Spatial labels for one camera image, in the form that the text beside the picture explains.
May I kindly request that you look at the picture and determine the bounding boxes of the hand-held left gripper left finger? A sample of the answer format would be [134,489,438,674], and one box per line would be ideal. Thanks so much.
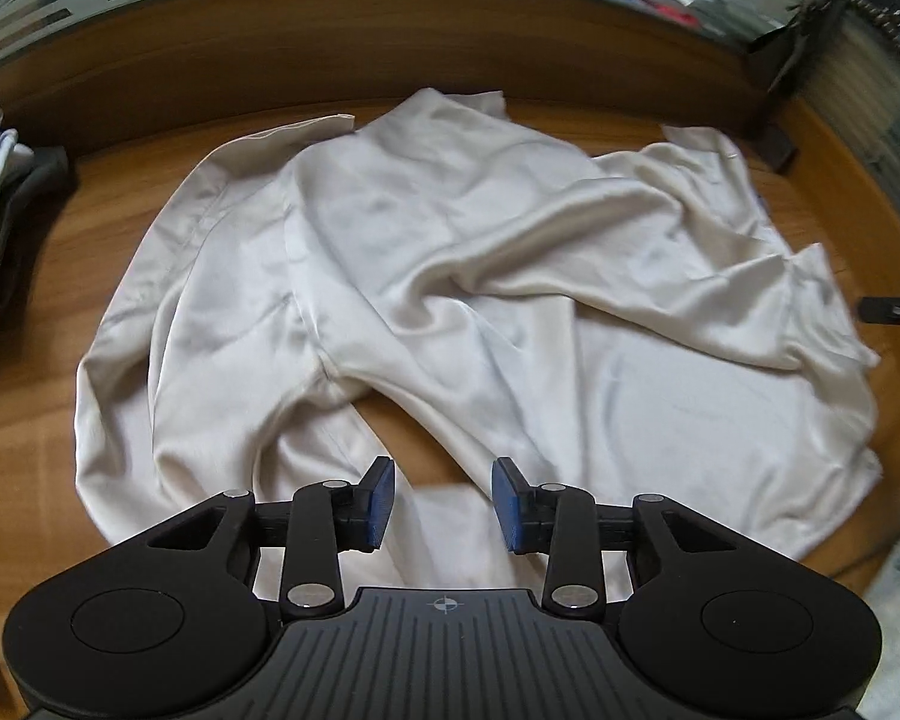
[146,456,397,622]

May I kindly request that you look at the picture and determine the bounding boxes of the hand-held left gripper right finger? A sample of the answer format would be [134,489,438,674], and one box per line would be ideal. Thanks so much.
[491,456,732,622]

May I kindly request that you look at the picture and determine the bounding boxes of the cream satin shirt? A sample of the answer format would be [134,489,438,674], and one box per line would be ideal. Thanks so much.
[71,86,884,590]

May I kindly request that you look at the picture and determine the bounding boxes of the small black block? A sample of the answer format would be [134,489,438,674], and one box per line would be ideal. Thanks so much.
[754,124,800,172]

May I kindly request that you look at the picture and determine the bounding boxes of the short striped glass partition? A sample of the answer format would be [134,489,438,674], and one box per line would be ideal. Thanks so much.
[795,0,900,241]

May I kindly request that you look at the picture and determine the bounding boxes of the brown hair claw clip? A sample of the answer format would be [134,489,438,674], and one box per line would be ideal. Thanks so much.
[791,0,900,57]

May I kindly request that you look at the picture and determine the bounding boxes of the dark partition post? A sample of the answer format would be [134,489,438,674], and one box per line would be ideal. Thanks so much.
[750,0,871,136]

